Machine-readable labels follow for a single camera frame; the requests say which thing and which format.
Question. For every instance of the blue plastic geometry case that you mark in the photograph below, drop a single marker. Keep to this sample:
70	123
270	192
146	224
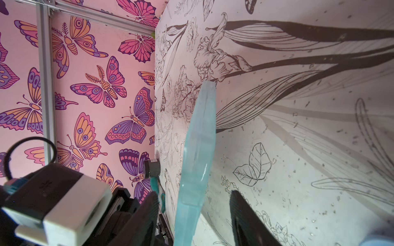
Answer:
385	238

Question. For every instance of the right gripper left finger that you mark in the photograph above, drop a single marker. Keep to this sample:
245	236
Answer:
139	230

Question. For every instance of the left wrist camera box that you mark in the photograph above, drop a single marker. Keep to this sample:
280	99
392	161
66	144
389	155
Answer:
58	206

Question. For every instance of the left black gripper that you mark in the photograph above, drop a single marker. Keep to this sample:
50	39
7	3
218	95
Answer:
120	209

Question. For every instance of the aluminium frame struts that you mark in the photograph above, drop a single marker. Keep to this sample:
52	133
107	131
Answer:
45	11

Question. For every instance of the green transparent ruler set pouch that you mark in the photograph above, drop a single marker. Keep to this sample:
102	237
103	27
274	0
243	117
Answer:
198	155

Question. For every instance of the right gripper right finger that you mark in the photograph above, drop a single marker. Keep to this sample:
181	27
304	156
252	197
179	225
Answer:
248	229

